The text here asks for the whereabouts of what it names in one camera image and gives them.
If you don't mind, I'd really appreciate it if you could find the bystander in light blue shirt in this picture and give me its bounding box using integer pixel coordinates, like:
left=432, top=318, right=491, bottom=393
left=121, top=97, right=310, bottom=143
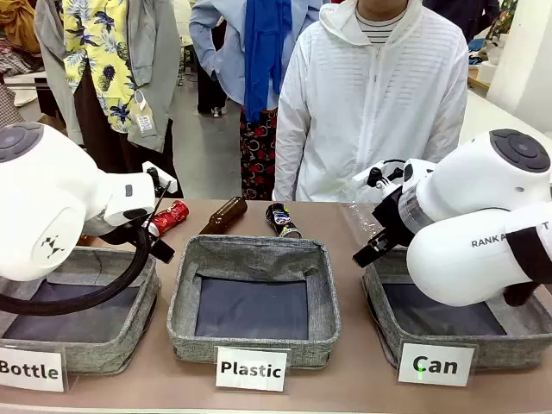
left=188, top=0, right=323, bottom=202

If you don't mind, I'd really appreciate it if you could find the white sign reading Bottle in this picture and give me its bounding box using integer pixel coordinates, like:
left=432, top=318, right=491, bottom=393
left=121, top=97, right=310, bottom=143
left=0, top=344, right=68, bottom=393

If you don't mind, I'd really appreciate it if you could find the person in white jacket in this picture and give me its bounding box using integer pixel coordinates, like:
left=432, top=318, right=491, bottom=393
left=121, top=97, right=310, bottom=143
left=273, top=0, right=470, bottom=204

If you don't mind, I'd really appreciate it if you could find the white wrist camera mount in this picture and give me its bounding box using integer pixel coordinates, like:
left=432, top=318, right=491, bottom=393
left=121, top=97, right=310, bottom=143
left=141, top=160, right=178, bottom=194
left=352, top=158, right=436, bottom=196

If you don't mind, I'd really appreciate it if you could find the person's left forearm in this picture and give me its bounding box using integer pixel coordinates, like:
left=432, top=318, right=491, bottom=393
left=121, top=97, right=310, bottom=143
left=424, top=85, right=470, bottom=165

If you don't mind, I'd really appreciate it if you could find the white sign reading Plastic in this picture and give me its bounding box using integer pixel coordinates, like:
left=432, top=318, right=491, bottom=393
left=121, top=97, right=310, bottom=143
left=214, top=345, right=289, bottom=393

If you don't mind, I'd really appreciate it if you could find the person's right forearm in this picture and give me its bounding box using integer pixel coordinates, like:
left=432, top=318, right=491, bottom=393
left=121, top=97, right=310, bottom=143
left=273, top=98, right=314, bottom=203

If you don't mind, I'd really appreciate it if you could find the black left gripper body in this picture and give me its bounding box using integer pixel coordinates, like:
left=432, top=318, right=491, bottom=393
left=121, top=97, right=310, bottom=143
left=97, top=213, right=176, bottom=265

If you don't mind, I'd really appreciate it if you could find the white sign reading Can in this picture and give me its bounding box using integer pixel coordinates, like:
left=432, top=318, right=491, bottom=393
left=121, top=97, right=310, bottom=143
left=397, top=342, right=478, bottom=388

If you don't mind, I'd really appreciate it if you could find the grey fabric basket bottle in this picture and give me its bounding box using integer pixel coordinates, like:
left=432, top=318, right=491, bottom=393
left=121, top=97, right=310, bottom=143
left=0, top=245, right=161, bottom=375

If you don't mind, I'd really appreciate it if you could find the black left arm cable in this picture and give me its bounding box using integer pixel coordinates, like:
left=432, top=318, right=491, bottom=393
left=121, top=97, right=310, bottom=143
left=0, top=215, right=154, bottom=316

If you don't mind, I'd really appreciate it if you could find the grey fabric basket can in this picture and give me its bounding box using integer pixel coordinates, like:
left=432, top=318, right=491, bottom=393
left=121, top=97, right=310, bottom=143
left=361, top=248, right=552, bottom=372

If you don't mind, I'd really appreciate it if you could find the white side table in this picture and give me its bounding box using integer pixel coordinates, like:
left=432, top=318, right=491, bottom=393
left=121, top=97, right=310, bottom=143
left=465, top=64, right=552, bottom=146

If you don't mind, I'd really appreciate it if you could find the crushed red can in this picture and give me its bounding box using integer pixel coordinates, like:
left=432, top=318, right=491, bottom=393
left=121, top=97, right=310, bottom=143
left=150, top=199, right=191, bottom=237

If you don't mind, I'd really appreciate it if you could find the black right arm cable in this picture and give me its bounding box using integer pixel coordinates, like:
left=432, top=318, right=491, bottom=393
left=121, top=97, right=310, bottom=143
left=502, top=223, right=552, bottom=308

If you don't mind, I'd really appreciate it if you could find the bystander in yellow floral shirt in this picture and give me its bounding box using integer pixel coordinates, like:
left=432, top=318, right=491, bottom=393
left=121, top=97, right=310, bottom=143
left=33, top=0, right=185, bottom=199

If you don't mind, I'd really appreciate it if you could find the grey fabric basket plastic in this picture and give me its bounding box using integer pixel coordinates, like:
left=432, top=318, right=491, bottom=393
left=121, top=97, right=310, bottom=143
left=166, top=235, right=342, bottom=371

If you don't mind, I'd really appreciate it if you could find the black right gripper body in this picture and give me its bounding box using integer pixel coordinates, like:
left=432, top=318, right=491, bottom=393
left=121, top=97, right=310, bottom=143
left=372, top=187, right=416, bottom=250

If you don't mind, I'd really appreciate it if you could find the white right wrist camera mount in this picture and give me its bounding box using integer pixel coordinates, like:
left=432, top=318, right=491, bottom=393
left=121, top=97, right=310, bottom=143
left=352, top=158, right=436, bottom=196

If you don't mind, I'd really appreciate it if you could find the brown glass bottle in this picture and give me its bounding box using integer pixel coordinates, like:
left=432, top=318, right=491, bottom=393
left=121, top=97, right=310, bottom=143
left=198, top=196, right=249, bottom=236

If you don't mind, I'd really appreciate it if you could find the crushed dark blue can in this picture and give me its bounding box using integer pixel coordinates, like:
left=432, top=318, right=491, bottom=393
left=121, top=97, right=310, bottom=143
left=265, top=202, right=303, bottom=240

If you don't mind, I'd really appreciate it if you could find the clear plastic bottle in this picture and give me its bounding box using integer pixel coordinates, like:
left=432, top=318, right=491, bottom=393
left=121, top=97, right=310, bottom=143
left=340, top=201, right=389, bottom=252

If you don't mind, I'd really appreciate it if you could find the blue scarf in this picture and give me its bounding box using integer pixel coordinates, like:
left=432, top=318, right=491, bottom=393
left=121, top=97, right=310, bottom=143
left=243, top=0, right=288, bottom=124

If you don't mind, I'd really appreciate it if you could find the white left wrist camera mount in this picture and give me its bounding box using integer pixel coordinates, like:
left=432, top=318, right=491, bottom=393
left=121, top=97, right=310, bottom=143
left=141, top=160, right=178, bottom=194

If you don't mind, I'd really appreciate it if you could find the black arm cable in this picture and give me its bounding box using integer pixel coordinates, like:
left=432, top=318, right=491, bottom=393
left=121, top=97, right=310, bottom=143
left=0, top=215, right=154, bottom=316
left=502, top=223, right=552, bottom=308

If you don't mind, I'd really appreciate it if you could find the pile of clothes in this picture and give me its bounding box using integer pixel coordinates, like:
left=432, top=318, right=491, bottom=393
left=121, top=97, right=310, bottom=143
left=0, top=0, right=44, bottom=81

